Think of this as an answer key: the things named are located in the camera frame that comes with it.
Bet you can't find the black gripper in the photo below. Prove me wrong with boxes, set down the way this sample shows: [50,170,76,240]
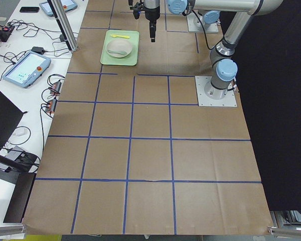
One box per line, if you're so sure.
[143,0,160,42]

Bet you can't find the yellow plastic fork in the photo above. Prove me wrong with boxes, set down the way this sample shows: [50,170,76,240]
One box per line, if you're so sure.
[110,34,130,39]

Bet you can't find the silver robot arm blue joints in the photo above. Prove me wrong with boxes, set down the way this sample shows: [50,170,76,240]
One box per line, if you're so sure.
[167,0,282,100]

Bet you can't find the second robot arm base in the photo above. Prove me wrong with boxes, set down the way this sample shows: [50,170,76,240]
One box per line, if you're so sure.
[187,10,220,34]

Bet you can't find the green plastic spoon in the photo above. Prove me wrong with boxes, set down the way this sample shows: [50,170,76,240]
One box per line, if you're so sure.
[107,50,127,55]

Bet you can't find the light green tray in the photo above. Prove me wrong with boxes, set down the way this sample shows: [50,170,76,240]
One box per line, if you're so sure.
[100,30,139,66]

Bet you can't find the far teach pendant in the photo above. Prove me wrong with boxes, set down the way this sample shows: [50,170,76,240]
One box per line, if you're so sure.
[39,0,78,17]

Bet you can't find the teach pendant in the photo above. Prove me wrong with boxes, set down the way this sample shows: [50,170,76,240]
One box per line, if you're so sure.
[3,51,51,88]
[39,0,78,17]

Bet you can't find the black power adapter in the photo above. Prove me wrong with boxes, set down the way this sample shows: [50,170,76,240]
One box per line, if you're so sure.
[31,46,45,55]

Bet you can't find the black smartphone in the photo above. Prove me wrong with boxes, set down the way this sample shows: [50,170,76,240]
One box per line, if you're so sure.
[20,7,40,13]

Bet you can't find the brown paper table cover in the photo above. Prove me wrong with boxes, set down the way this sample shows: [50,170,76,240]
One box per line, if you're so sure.
[23,1,272,235]

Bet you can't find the near teach pendant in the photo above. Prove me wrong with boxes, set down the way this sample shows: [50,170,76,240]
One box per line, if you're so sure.
[3,51,51,88]

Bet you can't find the black monitor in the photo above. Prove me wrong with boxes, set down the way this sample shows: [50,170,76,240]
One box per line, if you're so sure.
[0,91,24,150]

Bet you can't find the aluminium frame post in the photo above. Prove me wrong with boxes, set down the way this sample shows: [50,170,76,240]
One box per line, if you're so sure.
[47,0,78,52]

